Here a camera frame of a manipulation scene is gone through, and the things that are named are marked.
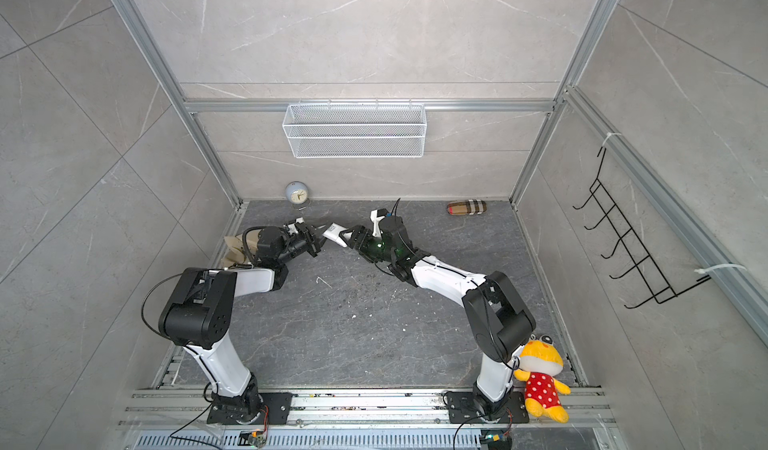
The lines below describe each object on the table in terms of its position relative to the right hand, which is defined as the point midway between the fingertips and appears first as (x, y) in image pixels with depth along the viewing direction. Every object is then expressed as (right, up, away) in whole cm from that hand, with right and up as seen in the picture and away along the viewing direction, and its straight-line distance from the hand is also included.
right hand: (344, 238), depth 84 cm
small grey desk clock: (-24, +17, +31) cm, 42 cm away
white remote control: (-3, +2, +2) cm, 4 cm away
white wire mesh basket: (0, +36, +17) cm, 40 cm away
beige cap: (-39, -3, +15) cm, 42 cm away
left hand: (-3, +6, +3) cm, 7 cm away
